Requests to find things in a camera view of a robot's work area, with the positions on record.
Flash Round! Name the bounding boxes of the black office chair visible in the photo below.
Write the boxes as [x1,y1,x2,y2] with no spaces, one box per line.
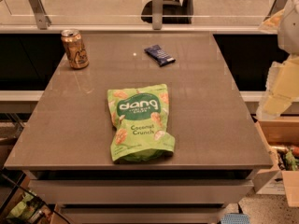
[141,0,193,24]

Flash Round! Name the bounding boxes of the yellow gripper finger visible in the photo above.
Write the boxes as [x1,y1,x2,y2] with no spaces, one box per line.
[256,56,299,120]
[259,9,284,33]

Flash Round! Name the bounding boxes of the green rice chip bag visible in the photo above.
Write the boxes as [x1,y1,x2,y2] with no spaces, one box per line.
[107,84,175,162]

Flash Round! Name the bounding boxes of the glass barrier panel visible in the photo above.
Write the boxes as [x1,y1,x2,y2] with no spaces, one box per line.
[0,0,299,27]

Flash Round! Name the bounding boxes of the middle metal glass bracket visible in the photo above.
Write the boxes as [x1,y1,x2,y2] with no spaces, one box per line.
[152,0,163,30]

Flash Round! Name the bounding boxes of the left metal glass bracket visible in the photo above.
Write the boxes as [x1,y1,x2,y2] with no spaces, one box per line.
[28,0,51,30]

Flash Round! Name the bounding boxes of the grey table drawer base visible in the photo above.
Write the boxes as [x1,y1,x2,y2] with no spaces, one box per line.
[22,169,260,224]

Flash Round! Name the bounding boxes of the blue perforated bin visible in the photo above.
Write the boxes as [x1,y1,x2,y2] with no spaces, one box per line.
[221,214,250,224]

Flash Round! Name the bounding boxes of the metal glass bracket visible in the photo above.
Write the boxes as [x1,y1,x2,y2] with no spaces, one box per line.
[265,0,289,20]
[152,0,163,30]
[28,0,51,30]

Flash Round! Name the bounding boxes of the right metal glass bracket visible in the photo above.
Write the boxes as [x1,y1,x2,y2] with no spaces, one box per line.
[265,0,289,20]

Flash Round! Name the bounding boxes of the dark blue snack bar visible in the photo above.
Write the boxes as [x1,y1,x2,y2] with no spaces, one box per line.
[144,45,176,67]

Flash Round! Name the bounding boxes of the black wire basket with snacks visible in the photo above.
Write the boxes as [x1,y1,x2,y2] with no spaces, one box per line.
[1,172,71,224]

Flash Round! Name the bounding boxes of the orange soda can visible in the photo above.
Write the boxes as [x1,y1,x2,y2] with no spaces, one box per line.
[61,29,89,69]

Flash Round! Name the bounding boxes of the cardboard box with snacks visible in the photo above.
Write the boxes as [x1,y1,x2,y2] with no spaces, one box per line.
[253,117,299,207]

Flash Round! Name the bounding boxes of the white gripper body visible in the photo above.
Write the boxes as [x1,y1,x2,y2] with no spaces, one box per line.
[278,0,299,55]

